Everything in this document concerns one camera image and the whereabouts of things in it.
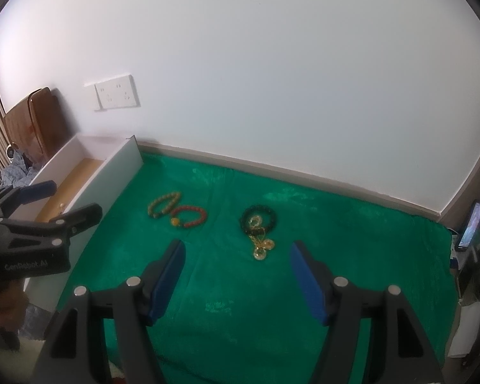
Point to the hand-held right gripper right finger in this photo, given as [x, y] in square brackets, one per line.
[308, 284]

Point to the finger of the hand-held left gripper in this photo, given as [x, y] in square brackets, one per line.
[40, 190]
[82, 214]

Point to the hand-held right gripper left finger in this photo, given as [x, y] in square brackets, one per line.
[168, 276]

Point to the white drawer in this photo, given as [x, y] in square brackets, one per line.
[112, 176]

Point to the person's left hand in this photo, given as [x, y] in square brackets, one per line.
[6, 300]

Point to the blue grey patterned bedding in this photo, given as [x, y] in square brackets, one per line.
[20, 172]

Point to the white round gadget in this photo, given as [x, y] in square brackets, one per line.
[11, 151]

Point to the green cloth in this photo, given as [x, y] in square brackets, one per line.
[232, 288]

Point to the white paper bag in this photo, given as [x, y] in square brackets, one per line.
[464, 328]

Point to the black box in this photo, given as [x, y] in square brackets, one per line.
[474, 276]

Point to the black smartphone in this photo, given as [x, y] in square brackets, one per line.
[470, 226]

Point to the white blank wall plate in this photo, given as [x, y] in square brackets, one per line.
[91, 96]

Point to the white wall socket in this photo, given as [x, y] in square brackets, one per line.
[116, 92]

